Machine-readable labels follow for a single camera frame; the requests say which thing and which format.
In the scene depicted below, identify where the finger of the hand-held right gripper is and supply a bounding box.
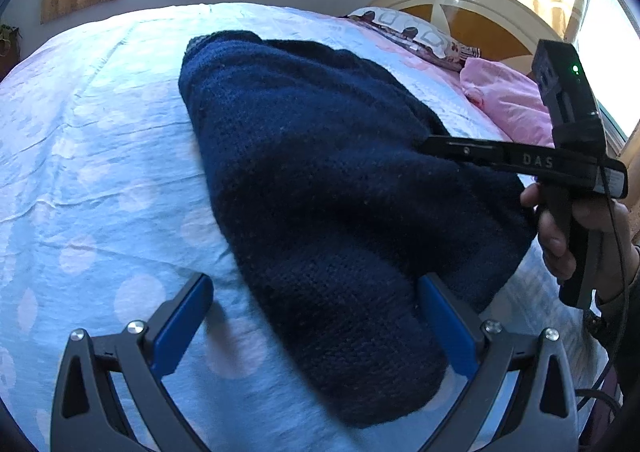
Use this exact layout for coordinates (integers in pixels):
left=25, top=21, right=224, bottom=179
left=419, top=134, right=511, bottom=173

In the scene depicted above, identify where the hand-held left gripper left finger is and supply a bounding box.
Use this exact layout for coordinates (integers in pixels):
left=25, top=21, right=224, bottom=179
left=49, top=273, right=215, bottom=452

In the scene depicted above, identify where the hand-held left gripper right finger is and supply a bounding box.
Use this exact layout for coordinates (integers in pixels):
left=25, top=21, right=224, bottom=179
left=416, top=273, right=581, bottom=452

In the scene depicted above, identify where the navy knitted sweater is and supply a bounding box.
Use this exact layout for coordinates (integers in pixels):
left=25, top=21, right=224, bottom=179
left=178, top=30, right=538, bottom=429

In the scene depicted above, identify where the person's right hand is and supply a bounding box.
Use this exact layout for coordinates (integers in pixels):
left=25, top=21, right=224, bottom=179
left=520, top=181, right=636, bottom=305

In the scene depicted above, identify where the pink blanket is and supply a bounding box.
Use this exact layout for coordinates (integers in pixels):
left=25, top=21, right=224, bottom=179
left=459, top=56, right=557, bottom=149

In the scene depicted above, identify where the window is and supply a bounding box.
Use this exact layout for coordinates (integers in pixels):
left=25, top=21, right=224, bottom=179
left=572, top=0, right=640, bottom=143

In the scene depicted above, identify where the patterned pillow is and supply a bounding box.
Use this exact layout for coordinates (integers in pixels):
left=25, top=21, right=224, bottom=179
left=347, top=6, right=481, bottom=71

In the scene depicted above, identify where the bed with polka dot sheet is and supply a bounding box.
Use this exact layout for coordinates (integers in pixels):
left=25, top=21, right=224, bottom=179
left=0, top=2, right=626, bottom=452

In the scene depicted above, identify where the black cable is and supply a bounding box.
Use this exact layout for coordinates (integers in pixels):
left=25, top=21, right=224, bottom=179
left=575, top=167, right=632, bottom=413

